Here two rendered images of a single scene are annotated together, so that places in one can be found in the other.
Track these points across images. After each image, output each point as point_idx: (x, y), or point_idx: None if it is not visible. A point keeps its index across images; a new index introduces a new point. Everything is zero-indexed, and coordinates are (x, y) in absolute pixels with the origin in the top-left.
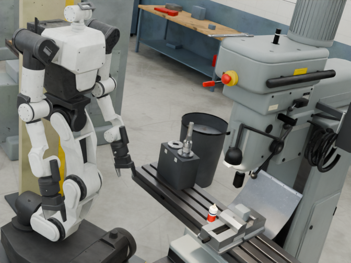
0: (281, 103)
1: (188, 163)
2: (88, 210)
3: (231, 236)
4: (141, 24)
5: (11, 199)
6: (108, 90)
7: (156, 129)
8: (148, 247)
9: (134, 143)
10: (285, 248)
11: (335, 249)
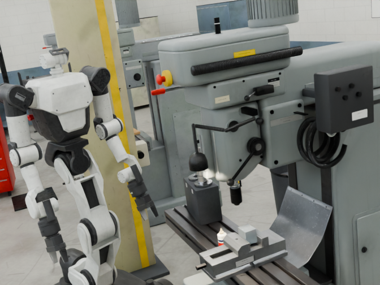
0: (234, 93)
1: (203, 191)
2: (113, 257)
3: (229, 259)
4: None
5: None
6: (113, 130)
7: (267, 189)
8: None
9: (239, 206)
10: (337, 281)
11: None
